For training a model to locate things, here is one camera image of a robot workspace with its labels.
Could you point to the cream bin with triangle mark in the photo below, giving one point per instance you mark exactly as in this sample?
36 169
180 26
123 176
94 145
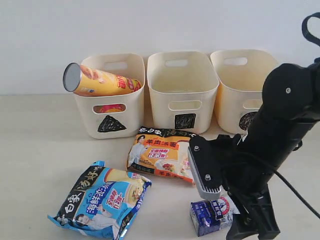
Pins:
114 124

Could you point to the cream bin with circle mark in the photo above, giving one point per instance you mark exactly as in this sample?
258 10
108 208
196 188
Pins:
241 75

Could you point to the blue white milk carton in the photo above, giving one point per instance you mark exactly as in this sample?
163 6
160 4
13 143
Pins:
209 216

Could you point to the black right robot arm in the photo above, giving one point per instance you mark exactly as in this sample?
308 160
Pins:
290 108

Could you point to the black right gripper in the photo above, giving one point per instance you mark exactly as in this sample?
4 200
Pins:
245 176

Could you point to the pink chips can yellow lid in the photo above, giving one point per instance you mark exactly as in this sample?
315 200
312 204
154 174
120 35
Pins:
109 108

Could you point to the blue instant noodle bag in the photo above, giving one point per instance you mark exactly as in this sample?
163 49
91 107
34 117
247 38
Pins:
103 202

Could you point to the orange instant noodle bag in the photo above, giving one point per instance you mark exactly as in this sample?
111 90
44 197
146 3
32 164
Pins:
162 152

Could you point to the cream bin with square mark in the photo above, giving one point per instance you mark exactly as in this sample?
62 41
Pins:
182 87

